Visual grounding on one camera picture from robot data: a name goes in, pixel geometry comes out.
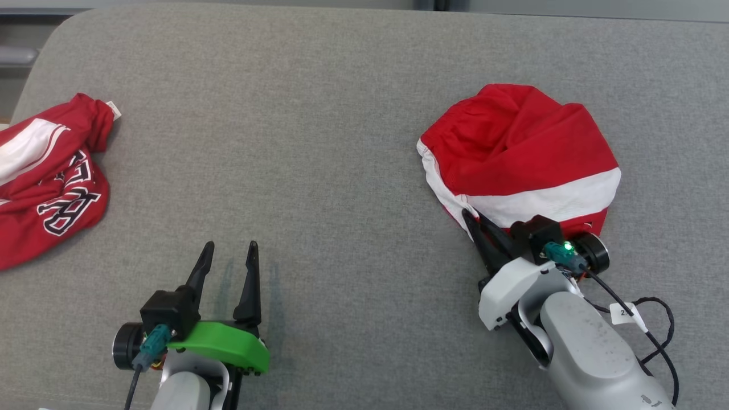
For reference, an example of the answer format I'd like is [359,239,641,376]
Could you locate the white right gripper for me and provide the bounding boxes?
[462,208,582,331]

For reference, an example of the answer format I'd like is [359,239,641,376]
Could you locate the grey rounded background rail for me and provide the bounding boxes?
[0,46,39,68]

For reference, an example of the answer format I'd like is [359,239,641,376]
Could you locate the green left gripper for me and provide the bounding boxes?
[162,240,271,393]

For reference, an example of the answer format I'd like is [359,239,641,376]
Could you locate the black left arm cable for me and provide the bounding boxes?
[124,325,171,410]

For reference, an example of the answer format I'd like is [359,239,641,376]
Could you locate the red jersey with black lettering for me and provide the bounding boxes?
[0,93,122,271]

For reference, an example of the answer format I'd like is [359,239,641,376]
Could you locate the white cable tag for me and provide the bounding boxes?
[609,302,649,333]

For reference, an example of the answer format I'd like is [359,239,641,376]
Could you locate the red shorts with white stripe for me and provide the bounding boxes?
[417,84,622,243]

